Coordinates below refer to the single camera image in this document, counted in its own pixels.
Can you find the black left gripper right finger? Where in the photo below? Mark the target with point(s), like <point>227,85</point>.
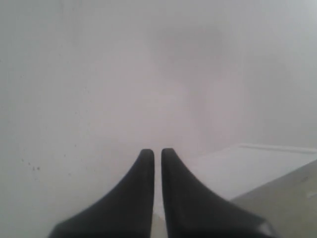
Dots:
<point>194,211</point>

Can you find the white plastic drawer cabinet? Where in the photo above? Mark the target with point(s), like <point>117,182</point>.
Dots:
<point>241,168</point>

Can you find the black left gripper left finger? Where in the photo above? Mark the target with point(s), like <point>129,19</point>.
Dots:
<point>125,212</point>

